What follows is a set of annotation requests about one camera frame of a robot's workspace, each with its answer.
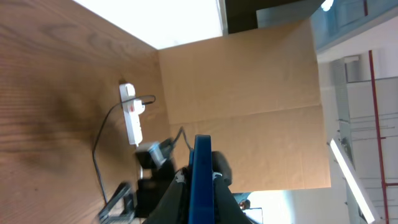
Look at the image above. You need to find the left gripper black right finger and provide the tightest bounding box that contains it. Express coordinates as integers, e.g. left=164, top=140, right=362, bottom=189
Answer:
left=213, top=172, right=251, bottom=224

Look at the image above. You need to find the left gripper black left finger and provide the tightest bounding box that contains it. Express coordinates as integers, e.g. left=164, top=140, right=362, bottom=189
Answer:
left=143, top=167, right=190, bottom=224

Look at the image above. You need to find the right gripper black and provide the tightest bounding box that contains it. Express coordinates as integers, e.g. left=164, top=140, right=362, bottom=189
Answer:
left=98, top=161, right=176, bottom=224

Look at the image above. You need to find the black charger cable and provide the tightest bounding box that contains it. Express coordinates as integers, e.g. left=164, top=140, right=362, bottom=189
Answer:
left=91, top=94, right=157, bottom=205

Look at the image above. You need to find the blue Galaxy smartphone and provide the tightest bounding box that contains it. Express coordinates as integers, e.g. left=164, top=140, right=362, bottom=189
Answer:
left=188, top=135, right=215, bottom=224

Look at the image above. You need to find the white charger plug adapter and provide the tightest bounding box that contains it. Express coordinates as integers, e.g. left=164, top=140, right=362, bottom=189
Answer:
left=129, top=100, right=146, bottom=115

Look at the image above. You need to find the white power strip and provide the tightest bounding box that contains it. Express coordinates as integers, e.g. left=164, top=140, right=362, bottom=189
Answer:
left=119, top=83, right=143, bottom=146

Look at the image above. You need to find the cardboard panel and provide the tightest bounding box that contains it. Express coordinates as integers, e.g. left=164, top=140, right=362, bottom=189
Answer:
left=159, top=20, right=331, bottom=192

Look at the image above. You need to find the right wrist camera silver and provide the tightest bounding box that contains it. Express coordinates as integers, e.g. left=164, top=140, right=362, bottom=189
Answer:
left=135, top=142, right=173, bottom=169

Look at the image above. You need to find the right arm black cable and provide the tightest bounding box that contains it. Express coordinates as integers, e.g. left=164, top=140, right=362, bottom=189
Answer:
left=171, top=125, right=195, bottom=151

